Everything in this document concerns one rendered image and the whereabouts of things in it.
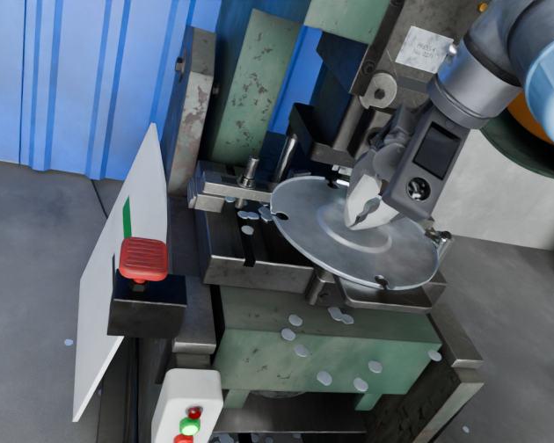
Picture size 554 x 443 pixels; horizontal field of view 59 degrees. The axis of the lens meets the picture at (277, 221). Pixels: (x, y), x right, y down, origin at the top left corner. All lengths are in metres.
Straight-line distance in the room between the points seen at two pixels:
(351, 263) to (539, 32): 0.42
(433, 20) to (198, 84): 0.50
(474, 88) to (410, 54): 0.26
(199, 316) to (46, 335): 0.85
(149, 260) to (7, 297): 1.04
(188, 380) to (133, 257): 0.18
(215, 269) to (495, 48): 0.50
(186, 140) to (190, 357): 0.50
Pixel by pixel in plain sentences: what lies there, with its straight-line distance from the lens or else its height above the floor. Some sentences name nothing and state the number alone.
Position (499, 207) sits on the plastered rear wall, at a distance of 2.89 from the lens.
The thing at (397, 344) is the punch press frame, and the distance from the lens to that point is 0.88.
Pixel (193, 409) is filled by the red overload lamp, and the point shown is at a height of 0.62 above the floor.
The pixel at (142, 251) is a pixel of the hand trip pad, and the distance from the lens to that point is 0.65.
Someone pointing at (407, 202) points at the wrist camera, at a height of 0.98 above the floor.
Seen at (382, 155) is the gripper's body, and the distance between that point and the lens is 0.55.
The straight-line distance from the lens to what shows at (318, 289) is 0.81.
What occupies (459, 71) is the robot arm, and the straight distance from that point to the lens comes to 0.50.
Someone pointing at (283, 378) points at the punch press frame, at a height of 0.53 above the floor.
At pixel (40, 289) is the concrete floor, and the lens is 1.67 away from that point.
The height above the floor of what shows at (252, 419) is 0.31.
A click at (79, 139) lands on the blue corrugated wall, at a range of 2.10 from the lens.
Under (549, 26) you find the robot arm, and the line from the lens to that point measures 0.42.
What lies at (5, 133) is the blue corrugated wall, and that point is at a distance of 2.15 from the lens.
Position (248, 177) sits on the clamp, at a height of 0.77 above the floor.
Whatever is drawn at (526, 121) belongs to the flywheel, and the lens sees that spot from 1.05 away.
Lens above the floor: 1.17
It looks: 32 degrees down
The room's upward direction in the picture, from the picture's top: 21 degrees clockwise
